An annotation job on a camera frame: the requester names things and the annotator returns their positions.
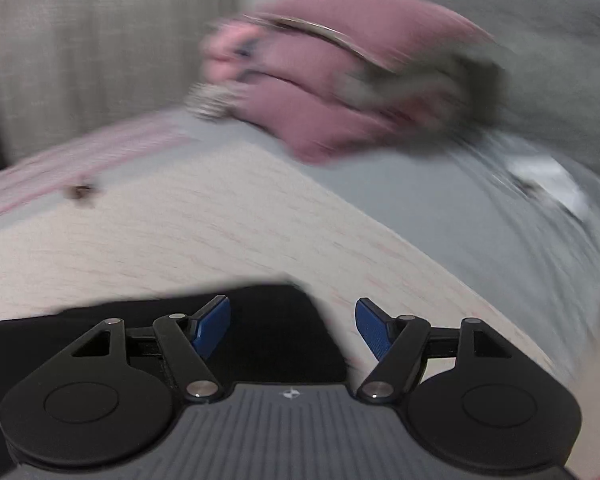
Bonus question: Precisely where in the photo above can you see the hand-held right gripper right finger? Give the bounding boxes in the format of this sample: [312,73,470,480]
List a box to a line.
[355,297,513,403]

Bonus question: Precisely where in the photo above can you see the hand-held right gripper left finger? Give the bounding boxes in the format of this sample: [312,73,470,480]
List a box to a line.
[70,295,231,402]

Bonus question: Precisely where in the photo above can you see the black pants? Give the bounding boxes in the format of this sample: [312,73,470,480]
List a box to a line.
[0,284,351,461]

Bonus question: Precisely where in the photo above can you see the grey-blue blanket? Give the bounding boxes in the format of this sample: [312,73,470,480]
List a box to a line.
[170,110,600,376]

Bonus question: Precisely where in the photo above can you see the brown hair clip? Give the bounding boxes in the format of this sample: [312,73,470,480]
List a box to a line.
[67,182,98,208]

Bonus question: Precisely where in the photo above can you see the pink striped blanket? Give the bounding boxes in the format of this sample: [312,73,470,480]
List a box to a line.
[0,110,191,226]

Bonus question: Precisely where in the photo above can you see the striped folded cloth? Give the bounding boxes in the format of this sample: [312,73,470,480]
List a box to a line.
[185,80,246,121]

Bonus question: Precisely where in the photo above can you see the white dark patterned cloth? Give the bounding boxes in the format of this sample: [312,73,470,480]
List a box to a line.
[495,155,586,221]

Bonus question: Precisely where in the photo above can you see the dark grey cloth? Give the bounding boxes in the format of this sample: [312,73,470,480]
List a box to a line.
[345,45,511,156]

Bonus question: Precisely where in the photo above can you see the light pink folded blanket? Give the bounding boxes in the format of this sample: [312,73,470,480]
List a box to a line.
[202,20,263,86]

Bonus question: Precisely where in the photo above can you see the dark pink folded blanket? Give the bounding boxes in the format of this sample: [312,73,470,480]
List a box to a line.
[240,0,498,163]

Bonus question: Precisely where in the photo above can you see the grey curtain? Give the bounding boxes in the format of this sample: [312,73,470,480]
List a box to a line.
[0,0,246,161]

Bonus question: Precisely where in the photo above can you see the grey cushion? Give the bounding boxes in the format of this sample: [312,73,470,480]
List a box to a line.
[320,0,600,191]

